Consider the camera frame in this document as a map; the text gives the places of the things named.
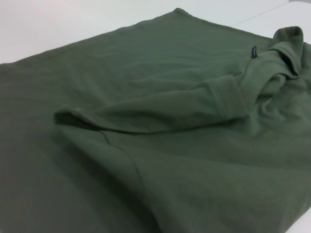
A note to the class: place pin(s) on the dark green T-shirt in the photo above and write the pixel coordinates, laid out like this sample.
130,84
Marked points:
121,121

